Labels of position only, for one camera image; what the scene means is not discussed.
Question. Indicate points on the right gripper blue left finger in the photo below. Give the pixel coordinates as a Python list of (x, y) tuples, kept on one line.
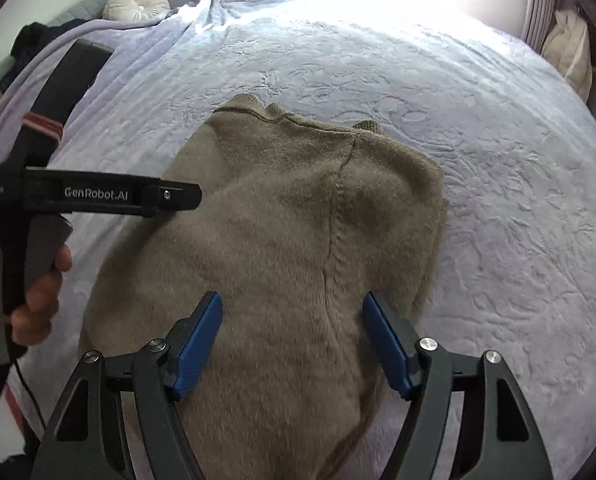
[(86, 438)]

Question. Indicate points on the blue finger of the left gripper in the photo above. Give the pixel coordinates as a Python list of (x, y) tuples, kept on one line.
[(162, 196)]

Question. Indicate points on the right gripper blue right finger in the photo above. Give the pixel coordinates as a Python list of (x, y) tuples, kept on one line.
[(498, 439)]

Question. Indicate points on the brown knit sweater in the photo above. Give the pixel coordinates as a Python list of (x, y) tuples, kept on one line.
[(298, 221)]

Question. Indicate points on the dark clothes pile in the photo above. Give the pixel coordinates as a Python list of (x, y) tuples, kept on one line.
[(30, 41)]

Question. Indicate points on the person's left hand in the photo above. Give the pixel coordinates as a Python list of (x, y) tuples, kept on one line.
[(31, 323)]

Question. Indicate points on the round cream pillow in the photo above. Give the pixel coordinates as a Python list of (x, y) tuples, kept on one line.
[(135, 11)]

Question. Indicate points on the beige hanging coat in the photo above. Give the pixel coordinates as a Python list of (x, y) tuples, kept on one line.
[(567, 48)]

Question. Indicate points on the grey striped curtain right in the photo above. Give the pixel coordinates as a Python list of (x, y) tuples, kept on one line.
[(538, 20)]

